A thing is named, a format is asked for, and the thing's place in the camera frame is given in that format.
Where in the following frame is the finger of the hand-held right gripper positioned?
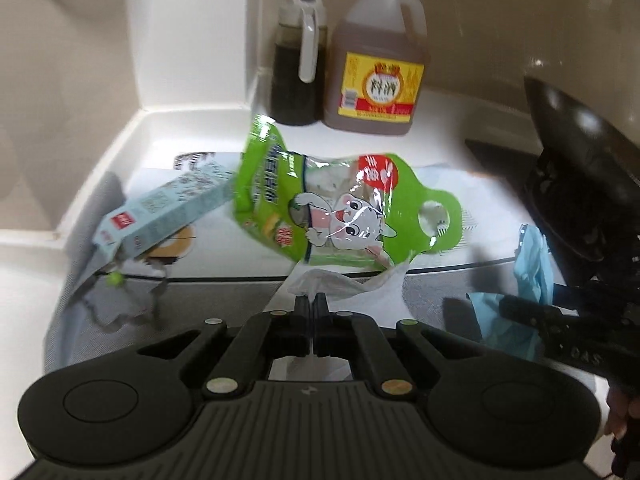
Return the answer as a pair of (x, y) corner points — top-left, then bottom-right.
(500, 294), (618, 378)
(552, 280), (640, 318)

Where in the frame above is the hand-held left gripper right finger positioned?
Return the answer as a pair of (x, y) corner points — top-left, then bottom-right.
(312, 294), (493, 395)

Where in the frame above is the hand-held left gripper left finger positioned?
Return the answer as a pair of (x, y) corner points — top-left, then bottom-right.
(137, 296), (313, 395)

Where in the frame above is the white plastic wrapper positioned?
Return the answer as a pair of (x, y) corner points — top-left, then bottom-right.
(270, 260), (408, 386)

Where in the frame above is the blue wrapper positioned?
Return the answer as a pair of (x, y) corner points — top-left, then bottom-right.
(467, 223), (556, 361)

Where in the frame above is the green rabbit print packet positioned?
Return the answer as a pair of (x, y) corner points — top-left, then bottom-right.
(232, 115), (462, 267)

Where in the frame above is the light blue small box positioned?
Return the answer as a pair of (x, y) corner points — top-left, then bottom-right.
(91, 162), (236, 263)

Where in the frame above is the flower-shaped metal egg mould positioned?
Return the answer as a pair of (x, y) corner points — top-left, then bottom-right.
(82, 260), (171, 333)

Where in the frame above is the person's right hand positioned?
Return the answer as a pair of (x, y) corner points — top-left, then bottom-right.
(605, 388), (634, 441)

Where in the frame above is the grey counter mat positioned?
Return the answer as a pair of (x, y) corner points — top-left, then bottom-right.
(42, 170), (501, 376)

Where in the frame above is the black wok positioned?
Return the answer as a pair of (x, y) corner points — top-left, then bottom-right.
(522, 72), (640, 281)

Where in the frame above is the dark sauce dispenser bottle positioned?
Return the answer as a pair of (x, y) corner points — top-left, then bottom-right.
(271, 0), (328, 127)

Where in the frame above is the brown cooking wine jug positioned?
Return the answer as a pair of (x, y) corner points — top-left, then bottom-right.
(322, 0), (432, 137)

